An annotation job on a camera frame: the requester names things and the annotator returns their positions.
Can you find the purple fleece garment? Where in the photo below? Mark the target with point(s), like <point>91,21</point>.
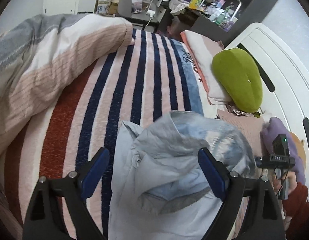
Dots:
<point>270,132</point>

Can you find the pink ribbed pillow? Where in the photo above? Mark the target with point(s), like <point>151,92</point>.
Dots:
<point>250,127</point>

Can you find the light blue hooded jacket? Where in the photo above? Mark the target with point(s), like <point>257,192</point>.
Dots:
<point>159,189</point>

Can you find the grey pink striped duvet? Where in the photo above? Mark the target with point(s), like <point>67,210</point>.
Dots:
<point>43,55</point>

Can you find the white bed headboard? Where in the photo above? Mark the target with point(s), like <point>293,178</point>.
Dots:
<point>285,80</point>

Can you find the grey desk chair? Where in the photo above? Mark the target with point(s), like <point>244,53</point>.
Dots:
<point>139,12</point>

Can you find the white pink pillow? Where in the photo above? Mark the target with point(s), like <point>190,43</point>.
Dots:
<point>202,50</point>

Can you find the striped bed blanket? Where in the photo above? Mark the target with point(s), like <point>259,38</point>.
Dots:
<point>138,83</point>

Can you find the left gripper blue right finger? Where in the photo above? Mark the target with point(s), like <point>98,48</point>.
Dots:
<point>215,172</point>

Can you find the red sweater right forearm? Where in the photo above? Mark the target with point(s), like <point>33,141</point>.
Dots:
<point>297,207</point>

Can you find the green plush pillow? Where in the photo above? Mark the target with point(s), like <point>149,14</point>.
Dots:
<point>239,75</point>

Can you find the right hand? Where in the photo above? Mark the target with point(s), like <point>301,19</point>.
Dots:
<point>284,182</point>

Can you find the orange plush toy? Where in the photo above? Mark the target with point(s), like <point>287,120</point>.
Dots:
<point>300,148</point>

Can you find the cluttered dark desk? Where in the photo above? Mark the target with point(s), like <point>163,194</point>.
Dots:
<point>172,25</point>

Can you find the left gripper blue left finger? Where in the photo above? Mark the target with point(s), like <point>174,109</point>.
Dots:
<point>90,174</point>

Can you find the dark bookshelf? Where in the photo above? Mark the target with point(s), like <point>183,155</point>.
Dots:
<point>249,11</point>

